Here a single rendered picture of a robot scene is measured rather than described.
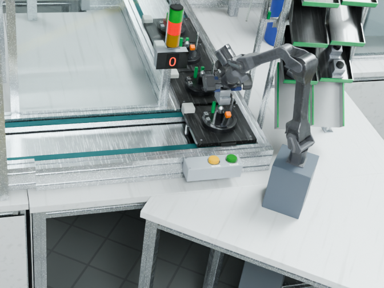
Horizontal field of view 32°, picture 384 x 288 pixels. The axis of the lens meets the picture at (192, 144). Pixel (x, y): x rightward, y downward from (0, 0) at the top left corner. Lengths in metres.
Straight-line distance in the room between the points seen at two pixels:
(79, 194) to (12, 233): 0.27
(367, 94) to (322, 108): 0.84
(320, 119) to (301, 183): 0.44
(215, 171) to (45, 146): 0.63
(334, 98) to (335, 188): 0.37
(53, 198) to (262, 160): 0.80
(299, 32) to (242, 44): 0.95
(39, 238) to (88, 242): 0.95
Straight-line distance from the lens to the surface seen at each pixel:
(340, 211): 2.56
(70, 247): 3.42
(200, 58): 3.04
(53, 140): 2.57
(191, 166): 2.43
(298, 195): 2.40
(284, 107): 2.67
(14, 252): 2.56
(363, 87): 3.51
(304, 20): 2.56
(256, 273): 2.69
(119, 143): 2.57
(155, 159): 2.44
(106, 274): 3.31
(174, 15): 2.45
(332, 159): 2.79
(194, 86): 2.80
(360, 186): 2.70
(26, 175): 2.41
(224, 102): 2.56
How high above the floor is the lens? 2.50
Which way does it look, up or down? 37 degrees down
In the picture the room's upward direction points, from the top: 9 degrees clockwise
